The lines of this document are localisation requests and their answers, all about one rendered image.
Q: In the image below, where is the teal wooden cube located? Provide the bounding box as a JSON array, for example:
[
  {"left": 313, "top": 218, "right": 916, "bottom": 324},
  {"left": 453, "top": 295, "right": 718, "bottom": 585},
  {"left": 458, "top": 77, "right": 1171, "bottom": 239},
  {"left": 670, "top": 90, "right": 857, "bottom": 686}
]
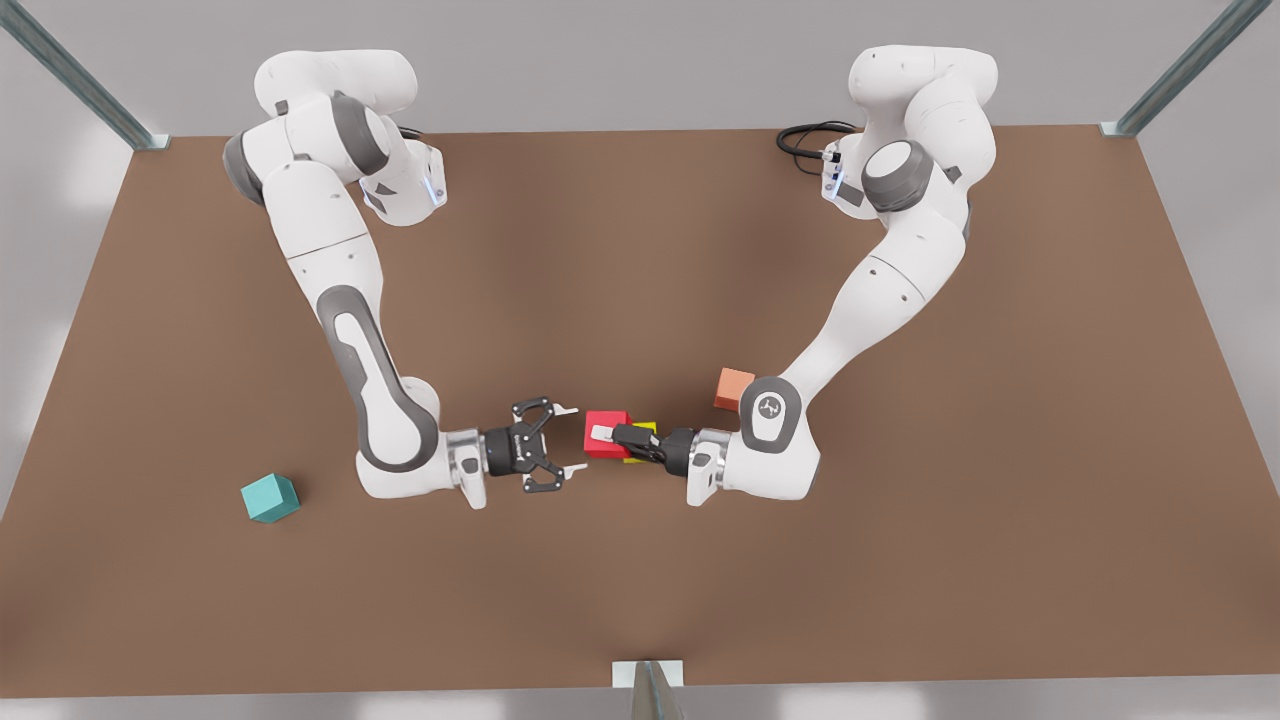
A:
[{"left": 240, "top": 473, "right": 302, "bottom": 525}]

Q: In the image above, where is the red wooden cube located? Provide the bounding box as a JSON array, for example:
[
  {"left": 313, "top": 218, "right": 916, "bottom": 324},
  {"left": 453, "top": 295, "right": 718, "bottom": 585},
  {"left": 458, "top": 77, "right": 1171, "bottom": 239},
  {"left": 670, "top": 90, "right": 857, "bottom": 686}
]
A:
[{"left": 584, "top": 409, "right": 635, "bottom": 460}]

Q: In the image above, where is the silver frame post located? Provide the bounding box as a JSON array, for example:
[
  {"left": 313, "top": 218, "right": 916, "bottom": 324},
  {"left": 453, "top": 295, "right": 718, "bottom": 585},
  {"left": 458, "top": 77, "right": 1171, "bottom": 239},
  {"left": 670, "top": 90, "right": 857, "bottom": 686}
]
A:
[
  {"left": 611, "top": 659, "right": 688, "bottom": 720},
  {"left": 0, "top": 0, "right": 172, "bottom": 152},
  {"left": 1099, "top": 0, "right": 1274, "bottom": 139}
]

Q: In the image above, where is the orange wooden cube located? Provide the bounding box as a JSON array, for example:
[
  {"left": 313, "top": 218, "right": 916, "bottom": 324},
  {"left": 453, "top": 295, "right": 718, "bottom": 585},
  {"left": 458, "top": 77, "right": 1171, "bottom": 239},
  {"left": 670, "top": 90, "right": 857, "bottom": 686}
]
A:
[{"left": 714, "top": 367, "right": 758, "bottom": 413}]

